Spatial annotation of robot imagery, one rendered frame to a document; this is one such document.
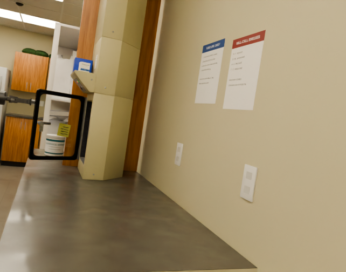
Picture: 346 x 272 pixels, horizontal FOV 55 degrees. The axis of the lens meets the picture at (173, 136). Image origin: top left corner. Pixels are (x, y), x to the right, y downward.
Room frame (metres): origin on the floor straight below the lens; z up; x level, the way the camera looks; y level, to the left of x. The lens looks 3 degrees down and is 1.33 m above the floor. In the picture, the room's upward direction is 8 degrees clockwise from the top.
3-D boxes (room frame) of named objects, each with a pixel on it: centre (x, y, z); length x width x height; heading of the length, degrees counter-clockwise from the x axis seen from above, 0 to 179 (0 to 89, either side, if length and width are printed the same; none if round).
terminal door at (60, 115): (1.94, 0.68, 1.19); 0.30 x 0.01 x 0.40; 137
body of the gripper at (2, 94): (1.81, 0.93, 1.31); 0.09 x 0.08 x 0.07; 111
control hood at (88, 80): (1.90, 0.56, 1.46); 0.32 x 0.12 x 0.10; 21
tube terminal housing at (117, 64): (1.97, 0.39, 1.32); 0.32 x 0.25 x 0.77; 21
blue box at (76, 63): (1.97, 0.59, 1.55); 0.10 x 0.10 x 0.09; 21
